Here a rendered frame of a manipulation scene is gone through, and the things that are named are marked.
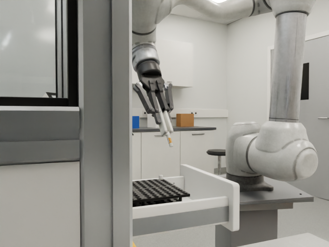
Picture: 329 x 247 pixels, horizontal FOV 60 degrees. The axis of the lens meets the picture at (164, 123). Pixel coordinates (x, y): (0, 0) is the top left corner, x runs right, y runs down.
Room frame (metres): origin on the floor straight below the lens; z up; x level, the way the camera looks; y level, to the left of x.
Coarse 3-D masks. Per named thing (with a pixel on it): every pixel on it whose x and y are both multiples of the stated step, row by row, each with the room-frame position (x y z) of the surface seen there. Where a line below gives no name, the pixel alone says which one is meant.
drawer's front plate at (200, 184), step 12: (180, 168) 0.91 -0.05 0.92; (192, 168) 0.84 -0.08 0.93; (192, 180) 0.83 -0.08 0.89; (204, 180) 0.76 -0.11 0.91; (216, 180) 0.71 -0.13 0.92; (228, 180) 0.68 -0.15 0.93; (192, 192) 0.83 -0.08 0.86; (204, 192) 0.76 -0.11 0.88; (216, 192) 0.71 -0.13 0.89; (228, 192) 0.66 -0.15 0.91; (228, 204) 0.66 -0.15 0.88; (228, 228) 0.66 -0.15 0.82
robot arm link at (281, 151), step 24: (288, 0) 0.96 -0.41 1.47; (312, 0) 0.96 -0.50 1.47; (288, 24) 0.98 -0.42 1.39; (288, 48) 0.98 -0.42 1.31; (288, 72) 0.98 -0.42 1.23; (288, 96) 0.98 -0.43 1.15; (288, 120) 0.98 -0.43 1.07; (264, 144) 1.00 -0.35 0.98; (288, 144) 0.94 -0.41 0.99; (264, 168) 1.00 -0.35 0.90; (288, 168) 0.92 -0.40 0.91; (312, 168) 0.93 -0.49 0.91
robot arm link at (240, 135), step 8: (232, 128) 1.19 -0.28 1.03; (240, 128) 1.15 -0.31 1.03; (248, 128) 1.14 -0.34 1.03; (256, 128) 1.14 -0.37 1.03; (232, 136) 1.17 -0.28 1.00; (240, 136) 1.14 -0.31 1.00; (248, 136) 1.12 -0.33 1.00; (256, 136) 1.11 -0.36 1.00; (232, 144) 1.16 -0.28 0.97; (240, 144) 1.12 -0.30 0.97; (248, 144) 1.10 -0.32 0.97; (232, 152) 1.16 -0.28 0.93; (240, 152) 1.12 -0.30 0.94; (232, 160) 1.17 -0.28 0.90; (240, 160) 1.12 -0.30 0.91; (232, 168) 1.17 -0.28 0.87; (240, 168) 1.14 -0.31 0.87; (248, 168) 1.11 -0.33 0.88; (248, 176) 1.14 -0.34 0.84
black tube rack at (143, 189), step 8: (136, 184) 0.76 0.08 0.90; (144, 184) 0.76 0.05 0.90; (152, 184) 0.76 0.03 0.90; (160, 184) 0.76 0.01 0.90; (136, 192) 0.68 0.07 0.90; (144, 192) 0.68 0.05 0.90; (152, 192) 0.68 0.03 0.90; (160, 192) 0.68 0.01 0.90; (168, 192) 0.68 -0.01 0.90; (176, 192) 0.68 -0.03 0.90; (136, 200) 0.62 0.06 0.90; (144, 200) 0.62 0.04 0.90; (152, 200) 0.63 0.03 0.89; (160, 200) 0.71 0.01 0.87; (168, 200) 0.71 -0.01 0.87; (176, 200) 0.71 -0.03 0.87
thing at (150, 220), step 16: (176, 176) 0.88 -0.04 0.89; (144, 208) 0.58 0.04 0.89; (160, 208) 0.60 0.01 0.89; (176, 208) 0.61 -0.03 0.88; (192, 208) 0.62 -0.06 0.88; (208, 208) 0.64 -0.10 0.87; (224, 208) 0.65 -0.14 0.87; (144, 224) 0.58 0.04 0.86; (160, 224) 0.59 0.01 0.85; (176, 224) 0.61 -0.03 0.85; (192, 224) 0.62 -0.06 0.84; (208, 224) 0.64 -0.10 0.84
